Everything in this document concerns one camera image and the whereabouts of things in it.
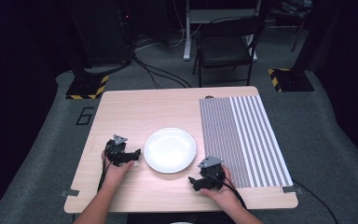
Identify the black floor cable bundle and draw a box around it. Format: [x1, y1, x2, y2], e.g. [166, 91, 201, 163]
[131, 52, 192, 90]

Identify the left hand-held gripper cable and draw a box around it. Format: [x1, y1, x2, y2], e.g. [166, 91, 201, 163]
[97, 141, 114, 192]

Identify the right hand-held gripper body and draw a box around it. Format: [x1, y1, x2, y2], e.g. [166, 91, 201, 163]
[198, 155, 227, 191]

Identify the white round plate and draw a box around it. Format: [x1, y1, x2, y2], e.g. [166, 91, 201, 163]
[144, 127, 198, 175]

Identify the grey tape piece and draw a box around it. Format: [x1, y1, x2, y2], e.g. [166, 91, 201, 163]
[60, 189, 81, 198]
[281, 185, 300, 195]

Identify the white desk frame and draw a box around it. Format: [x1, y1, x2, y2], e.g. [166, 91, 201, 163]
[183, 0, 262, 62]

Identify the black cable on floor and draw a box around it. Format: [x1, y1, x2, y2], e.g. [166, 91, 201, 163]
[292, 179, 339, 224]

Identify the grey white striped mat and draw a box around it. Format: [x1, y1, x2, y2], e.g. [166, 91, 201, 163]
[199, 95, 294, 189]

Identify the black base with hazard stripes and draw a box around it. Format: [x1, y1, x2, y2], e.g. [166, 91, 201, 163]
[65, 74, 110, 101]
[268, 67, 315, 93]

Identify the person's left hand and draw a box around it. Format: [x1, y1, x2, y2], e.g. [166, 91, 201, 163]
[101, 150, 135, 185]

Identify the dark cabinet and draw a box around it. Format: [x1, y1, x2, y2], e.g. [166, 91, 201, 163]
[64, 0, 135, 68]

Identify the black folding chair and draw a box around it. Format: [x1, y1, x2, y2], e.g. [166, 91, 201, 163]
[192, 15, 266, 88]

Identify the dark chair with clutter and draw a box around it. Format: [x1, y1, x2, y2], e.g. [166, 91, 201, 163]
[267, 0, 313, 52]

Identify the hand-held gripper cable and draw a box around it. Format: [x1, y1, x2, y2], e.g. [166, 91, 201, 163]
[97, 141, 114, 192]
[217, 176, 248, 210]

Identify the person's right hand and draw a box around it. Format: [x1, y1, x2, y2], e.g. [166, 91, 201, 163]
[200, 165, 241, 206]

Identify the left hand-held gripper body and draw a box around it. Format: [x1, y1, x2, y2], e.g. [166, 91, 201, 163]
[105, 133, 130, 167]

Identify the right hand-held gripper cable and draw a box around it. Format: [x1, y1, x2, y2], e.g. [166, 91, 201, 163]
[217, 176, 248, 210]

